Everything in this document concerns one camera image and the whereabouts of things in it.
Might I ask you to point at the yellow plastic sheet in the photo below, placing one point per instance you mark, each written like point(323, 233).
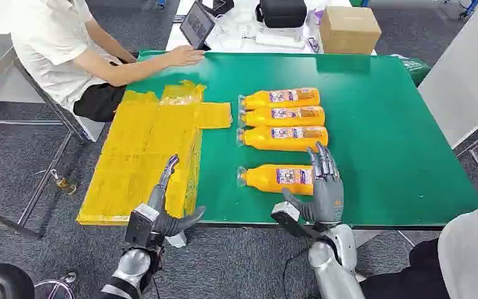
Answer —
point(140, 157)

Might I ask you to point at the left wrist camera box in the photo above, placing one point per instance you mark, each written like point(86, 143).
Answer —
point(140, 225)

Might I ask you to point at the white chair seat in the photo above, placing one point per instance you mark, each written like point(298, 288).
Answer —
point(92, 128)

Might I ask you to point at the white power strip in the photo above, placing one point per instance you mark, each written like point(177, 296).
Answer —
point(278, 40)

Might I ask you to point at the white table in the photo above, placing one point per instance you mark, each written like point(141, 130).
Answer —
point(230, 41)

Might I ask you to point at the person in dark trousers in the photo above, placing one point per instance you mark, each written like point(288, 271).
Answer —
point(470, 256)

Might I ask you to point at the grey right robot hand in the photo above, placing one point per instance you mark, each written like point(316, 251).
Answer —
point(329, 198)

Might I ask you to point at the orange drink bottle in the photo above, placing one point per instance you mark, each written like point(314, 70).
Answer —
point(261, 179)
point(259, 119)
point(259, 100)
point(259, 140)

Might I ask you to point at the black carry case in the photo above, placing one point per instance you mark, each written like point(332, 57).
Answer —
point(282, 12)

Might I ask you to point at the white panel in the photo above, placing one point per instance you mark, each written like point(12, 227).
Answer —
point(461, 78)

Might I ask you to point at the small glass bottle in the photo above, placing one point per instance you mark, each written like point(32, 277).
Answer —
point(65, 184)

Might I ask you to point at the black tablet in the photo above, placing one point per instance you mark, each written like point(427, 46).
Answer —
point(197, 25)

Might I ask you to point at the black device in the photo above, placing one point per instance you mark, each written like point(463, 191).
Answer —
point(222, 6)

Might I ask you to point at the green bag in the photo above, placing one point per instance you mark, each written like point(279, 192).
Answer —
point(414, 68)

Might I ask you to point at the seated person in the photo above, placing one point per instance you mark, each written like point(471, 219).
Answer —
point(49, 45)

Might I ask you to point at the black ribbed round object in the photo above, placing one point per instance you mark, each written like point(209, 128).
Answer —
point(0, 282)

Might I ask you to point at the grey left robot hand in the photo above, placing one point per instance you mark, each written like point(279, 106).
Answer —
point(169, 225)

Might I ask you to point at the green table mat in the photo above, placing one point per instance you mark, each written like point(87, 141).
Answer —
point(387, 144)

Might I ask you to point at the brown cardboard box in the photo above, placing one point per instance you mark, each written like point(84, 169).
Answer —
point(348, 31)

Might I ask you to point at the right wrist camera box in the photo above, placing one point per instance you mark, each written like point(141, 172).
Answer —
point(286, 216)

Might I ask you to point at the small printed packet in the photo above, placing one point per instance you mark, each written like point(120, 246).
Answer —
point(313, 44)

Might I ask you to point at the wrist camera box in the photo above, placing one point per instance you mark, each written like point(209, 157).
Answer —
point(140, 225)
point(286, 216)

